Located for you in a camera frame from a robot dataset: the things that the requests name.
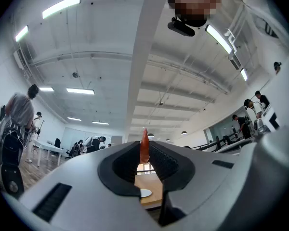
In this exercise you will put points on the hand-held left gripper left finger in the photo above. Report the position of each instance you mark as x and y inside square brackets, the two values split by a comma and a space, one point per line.
[125, 167]

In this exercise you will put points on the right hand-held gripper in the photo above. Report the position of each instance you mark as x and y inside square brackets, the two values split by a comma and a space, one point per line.
[271, 119]

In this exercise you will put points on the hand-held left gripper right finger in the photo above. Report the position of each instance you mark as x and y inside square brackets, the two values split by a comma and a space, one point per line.
[168, 162]

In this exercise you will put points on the white round plate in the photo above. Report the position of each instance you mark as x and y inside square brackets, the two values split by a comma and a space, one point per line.
[144, 193]

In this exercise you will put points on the long ceiling light strip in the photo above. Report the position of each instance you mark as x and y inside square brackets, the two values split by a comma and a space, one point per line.
[46, 89]
[80, 91]
[21, 33]
[61, 6]
[74, 119]
[218, 38]
[243, 74]
[100, 123]

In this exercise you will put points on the black metal railing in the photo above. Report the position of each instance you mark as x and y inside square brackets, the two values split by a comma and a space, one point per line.
[219, 142]

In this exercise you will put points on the white ceiling air conditioner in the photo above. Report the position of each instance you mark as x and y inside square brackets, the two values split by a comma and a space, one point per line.
[234, 62]
[19, 59]

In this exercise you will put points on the black office chair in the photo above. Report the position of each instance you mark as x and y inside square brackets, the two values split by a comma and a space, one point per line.
[57, 143]

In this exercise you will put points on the white table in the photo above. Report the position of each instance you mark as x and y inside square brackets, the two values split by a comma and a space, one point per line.
[48, 147]

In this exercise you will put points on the round ceiling sensor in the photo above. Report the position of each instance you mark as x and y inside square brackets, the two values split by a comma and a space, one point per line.
[75, 74]

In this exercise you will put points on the person's face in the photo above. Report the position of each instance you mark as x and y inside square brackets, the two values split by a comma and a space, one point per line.
[195, 1]

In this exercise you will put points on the black head-mounted camera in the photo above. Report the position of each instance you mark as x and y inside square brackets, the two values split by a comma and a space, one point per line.
[180, 28]

